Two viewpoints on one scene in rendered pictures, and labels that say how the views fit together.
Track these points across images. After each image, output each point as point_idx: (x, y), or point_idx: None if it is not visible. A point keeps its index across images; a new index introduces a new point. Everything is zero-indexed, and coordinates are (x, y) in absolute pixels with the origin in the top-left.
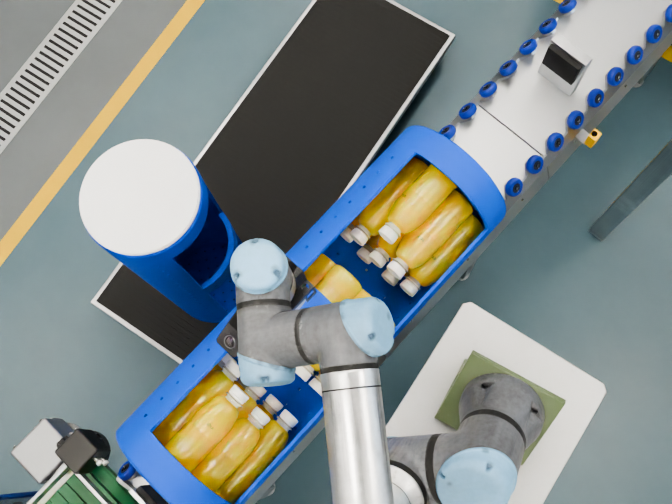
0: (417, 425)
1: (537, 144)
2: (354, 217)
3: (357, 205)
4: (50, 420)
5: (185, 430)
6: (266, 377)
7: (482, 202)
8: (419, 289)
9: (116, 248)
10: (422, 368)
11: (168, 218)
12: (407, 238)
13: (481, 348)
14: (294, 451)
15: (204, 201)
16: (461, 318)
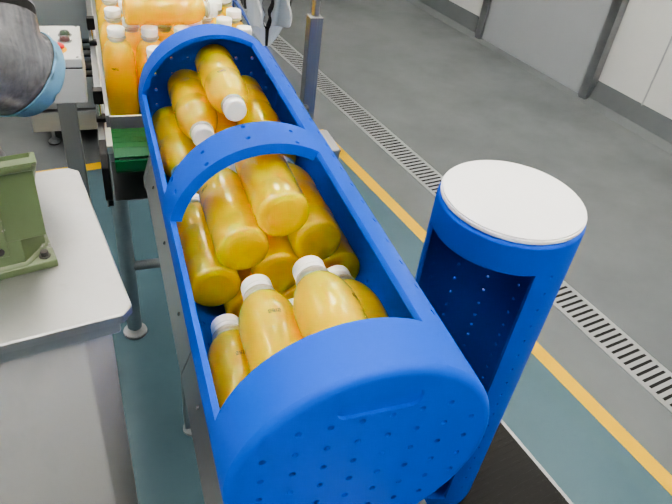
0: (45, 193)
1: None
2: (356, 219)
3: (373, 231)
4: (335, 155)
5: (234, 65)
6: None
7: (261, 380)
8: (213, 335)
9: (460, 166)
10: (100, 227)
11: (474, 202)
12: (288, 303)
13: (48, 288)
14: (163, 243)
15: (484, 247)
16: (113, 291)
